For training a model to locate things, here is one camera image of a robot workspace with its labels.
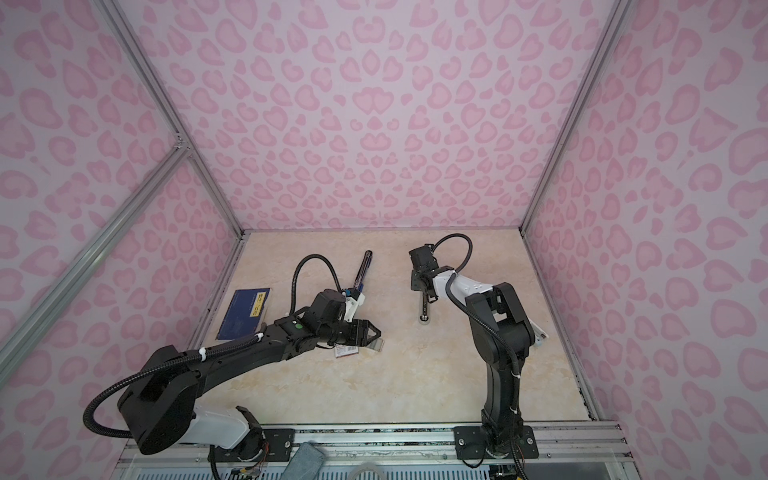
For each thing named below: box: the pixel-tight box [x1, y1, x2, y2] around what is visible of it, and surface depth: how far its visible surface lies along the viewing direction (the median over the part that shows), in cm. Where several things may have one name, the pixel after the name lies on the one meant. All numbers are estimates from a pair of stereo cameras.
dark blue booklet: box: [216, 288, 270, 340], surface depth 97 cm
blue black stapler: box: [353, 249, 373, 292], surface depth 109 cm
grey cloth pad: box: [281, 442, 325, 480], surface depth 70 cm
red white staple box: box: [334, 344, 359, 359], surface depth 90 cm
